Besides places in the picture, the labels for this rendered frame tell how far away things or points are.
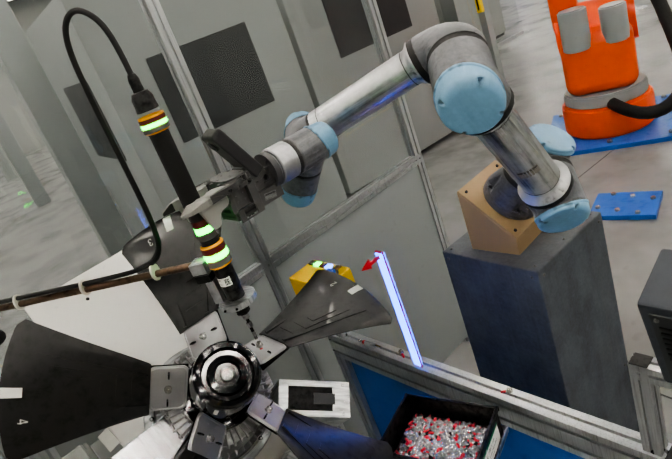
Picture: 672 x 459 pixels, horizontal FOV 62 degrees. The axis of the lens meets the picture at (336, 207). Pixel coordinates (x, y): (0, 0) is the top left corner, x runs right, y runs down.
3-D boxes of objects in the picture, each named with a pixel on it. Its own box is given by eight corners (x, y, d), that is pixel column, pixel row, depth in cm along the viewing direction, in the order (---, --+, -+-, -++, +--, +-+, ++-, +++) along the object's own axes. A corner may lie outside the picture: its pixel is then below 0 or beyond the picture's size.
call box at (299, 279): (300, 308, 159) (287, 277, 155) (325, 288, 164) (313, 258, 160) (337, 320, 147) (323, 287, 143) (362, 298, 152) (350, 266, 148)
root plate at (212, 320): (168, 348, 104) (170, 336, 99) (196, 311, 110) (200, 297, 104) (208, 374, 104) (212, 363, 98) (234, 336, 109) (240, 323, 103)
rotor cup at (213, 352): (163, 404, 101) (165, 386, 91) (209, 339, 110) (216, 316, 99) (229, 447, 100) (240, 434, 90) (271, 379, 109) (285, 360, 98)
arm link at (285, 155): (292, 140, 103) (267, 141, 109) (273, 151, 100) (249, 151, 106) (306, 177, 105) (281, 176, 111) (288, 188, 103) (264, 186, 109)
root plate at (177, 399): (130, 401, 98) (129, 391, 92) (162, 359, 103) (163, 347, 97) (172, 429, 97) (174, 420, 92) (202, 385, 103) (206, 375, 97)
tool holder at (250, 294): (205, 318, 100) (182, 273, 97) (220, 296, 106) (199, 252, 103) (249, 310, 97) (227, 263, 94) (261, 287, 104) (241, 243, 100)
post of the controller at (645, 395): (643, 450, 97) (627, 363, 90) (649, 438, 99) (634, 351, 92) (661, 457, 95) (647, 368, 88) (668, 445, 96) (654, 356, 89)
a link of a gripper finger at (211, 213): (205, 242, 90) (240, 215, 96) (190, 210, 88) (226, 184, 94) (192, 243, 91) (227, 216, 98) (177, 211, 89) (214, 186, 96)
